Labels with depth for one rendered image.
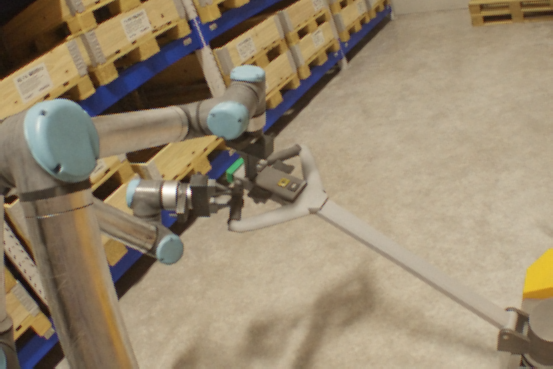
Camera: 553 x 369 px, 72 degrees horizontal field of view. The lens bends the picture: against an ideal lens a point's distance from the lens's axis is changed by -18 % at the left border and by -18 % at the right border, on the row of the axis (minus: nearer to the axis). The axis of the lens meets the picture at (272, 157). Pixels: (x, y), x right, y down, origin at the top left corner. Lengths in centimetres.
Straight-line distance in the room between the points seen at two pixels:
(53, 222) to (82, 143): 11
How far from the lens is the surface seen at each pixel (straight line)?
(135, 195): 137
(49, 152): 58
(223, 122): 106
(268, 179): 137
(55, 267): 63
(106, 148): 89
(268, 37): 380
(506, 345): 151
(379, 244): 132
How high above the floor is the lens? 159
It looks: 26 degrees down
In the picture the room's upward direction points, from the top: 21 degrees counter-clockwise
